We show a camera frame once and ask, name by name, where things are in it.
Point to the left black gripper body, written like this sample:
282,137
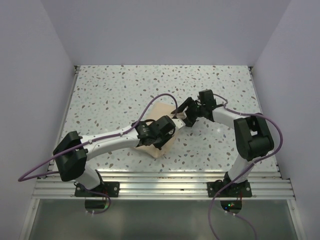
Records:
163,139

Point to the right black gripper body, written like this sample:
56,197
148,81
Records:
194,108

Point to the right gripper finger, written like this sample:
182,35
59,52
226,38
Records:
190,119
183,106

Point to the beige cloth mat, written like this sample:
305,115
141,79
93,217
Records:
162,147

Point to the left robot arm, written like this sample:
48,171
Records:
73,152

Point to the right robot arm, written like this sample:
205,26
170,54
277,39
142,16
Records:
252,135

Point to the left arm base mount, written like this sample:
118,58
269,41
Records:
109,188

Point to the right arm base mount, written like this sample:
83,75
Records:
217,188

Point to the aluminium rail frame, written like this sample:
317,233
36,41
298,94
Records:
105,97

